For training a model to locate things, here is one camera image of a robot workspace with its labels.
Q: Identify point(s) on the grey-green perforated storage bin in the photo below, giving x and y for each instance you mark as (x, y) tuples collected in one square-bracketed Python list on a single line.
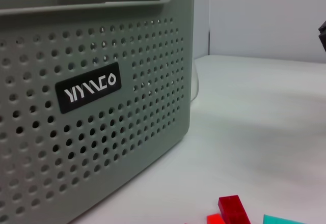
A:
[(102, 132)]

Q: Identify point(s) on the teal building brick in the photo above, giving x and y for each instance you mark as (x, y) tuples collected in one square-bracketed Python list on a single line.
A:
[(280, 220)]

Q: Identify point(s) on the bright red building brick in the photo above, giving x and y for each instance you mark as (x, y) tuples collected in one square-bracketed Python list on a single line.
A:
[(215, 219)]

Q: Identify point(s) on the dark red building brick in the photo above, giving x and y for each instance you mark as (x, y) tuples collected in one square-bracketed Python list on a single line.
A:
[(234, 208)]

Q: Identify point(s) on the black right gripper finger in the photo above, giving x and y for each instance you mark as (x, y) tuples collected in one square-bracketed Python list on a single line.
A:
[(323, 42), (323, 28)]

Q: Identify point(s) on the white wall panel seam strip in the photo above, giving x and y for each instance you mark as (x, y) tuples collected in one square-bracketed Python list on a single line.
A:
[(209, 17)]

